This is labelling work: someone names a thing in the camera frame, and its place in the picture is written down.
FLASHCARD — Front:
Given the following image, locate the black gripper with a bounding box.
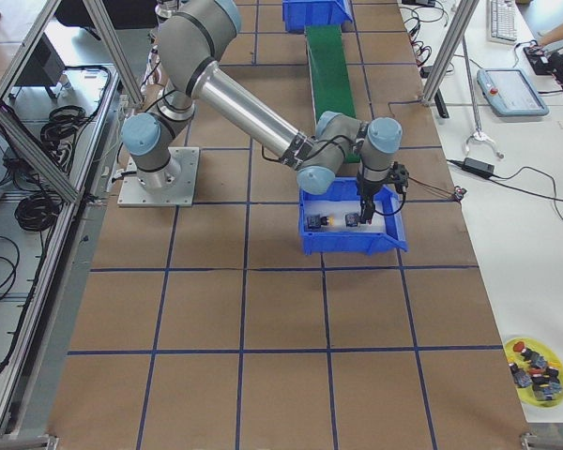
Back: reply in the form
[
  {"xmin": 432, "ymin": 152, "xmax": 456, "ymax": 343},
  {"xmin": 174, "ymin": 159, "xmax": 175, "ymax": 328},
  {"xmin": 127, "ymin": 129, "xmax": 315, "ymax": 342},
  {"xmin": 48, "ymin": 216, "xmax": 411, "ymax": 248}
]
[{"xmin": 357, "ymin": 177, "xmax": 383, "ymax": 224}]

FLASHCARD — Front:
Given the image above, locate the yellow push button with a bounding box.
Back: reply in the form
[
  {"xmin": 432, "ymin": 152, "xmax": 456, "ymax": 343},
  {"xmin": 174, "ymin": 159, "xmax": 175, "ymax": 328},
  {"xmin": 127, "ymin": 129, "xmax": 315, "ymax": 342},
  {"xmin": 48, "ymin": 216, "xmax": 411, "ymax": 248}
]
[{"xmin": 306, "ymin": 214, "xmax": 333, "ymax": 230}]

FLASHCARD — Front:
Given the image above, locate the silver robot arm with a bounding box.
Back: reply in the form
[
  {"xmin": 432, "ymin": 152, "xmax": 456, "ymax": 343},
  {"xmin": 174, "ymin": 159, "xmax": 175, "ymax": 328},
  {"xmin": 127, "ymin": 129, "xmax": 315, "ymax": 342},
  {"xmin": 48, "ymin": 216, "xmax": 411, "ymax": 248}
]
[{"xmin": 122, "ymin": 1, "xmax": 408, "ymax": 223}]

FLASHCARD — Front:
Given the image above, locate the yellow plate of buttons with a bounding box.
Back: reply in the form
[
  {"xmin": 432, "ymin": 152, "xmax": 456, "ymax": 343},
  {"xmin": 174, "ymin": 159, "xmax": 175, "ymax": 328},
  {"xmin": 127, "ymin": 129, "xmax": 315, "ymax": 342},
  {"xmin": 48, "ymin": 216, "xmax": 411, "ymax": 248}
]
[{"xmin": 503, "ymin": 337, "xmax": 563, "ymax": 408}]

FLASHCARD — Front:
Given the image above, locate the blue bin right side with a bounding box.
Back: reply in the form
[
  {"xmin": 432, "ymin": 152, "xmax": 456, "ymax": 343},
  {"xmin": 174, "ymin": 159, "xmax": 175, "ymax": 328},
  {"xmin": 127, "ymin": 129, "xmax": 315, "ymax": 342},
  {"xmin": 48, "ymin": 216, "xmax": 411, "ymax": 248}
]
[{"xmin": 298, "ymin": 177, "xmax": 408, "ymax": 255}]

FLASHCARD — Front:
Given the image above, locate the blue bin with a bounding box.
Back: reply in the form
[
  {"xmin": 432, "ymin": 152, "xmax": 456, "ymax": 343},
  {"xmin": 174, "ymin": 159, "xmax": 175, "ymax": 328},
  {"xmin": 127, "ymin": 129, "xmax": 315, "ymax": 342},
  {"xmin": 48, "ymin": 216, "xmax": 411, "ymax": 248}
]
[
  {"xmin": 282, "ymin": 0, "xmax": 354, "ymax": 33},
  {"xmin": 298, "ymin": 177, "xmax": 408, "ymax": 255}
]

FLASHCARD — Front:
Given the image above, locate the black power adapter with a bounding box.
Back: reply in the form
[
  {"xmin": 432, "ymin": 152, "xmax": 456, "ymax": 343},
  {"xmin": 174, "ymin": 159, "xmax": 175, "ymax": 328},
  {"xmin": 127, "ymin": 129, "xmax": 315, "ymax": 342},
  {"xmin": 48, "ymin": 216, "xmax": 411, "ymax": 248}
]
[{"xmin": 462, "ymin": 157, "xmax": 495, "ymax": 179}]

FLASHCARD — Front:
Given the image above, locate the green conveyor belt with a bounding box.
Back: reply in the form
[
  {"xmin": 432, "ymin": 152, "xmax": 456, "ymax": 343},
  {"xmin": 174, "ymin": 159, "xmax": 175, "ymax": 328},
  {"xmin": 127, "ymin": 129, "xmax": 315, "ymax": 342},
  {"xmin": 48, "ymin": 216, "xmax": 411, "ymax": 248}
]
[{"xmin": 306, "ymin": 25, "xmax": 368, "ymax": 169}]

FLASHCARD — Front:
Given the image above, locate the white reach grabber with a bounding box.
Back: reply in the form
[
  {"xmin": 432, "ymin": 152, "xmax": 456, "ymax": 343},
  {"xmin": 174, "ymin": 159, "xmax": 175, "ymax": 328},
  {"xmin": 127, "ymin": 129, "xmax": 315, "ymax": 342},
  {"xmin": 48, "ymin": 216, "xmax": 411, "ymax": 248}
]
[{"xmin": 462, "ymin": 37, "xmax": 504, "ymax": 159}]

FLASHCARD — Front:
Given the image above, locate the teach pendant right table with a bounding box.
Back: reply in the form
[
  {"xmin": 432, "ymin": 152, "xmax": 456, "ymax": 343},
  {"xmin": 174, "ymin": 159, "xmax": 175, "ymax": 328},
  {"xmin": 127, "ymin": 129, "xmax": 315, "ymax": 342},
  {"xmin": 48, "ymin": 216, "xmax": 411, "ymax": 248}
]
[{"xmin": 476, "ymin": 68, "xmax": 549, "ymax": 117}]

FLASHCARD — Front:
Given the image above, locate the blue bin left side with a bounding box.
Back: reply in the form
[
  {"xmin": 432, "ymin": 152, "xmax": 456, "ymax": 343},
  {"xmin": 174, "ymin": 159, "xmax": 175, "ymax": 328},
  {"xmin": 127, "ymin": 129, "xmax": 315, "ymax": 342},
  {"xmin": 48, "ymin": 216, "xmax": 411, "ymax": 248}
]
[{"xmin": 282, "ymin": 0, "xmax": 354, "ymax": 33}]

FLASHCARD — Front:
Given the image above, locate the white keyboard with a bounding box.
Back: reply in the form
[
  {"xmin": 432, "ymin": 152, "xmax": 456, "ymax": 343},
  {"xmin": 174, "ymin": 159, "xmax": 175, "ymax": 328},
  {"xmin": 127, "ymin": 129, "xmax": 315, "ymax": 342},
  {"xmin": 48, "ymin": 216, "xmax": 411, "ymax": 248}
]
[{"xmin": 486, "ymin": 0, "xmax": 517, "ymax": 44}]

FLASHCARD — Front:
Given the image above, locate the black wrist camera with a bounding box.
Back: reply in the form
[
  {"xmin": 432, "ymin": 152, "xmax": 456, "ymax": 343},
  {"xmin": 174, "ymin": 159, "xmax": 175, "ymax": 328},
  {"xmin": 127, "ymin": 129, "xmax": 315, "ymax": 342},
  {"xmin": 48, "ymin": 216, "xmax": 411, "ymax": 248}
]
[{"xmin": 390, "ymin": 161, "xmax": 409, "ymax": 195}]

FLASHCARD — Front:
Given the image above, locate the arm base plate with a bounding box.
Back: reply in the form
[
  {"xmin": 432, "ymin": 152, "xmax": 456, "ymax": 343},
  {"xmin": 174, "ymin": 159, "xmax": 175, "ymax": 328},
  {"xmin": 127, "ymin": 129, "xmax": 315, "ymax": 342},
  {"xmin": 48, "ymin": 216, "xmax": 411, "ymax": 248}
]
[{"xmin": 118, "ymin": 147, "xmax": 200, "ymax": 207}]

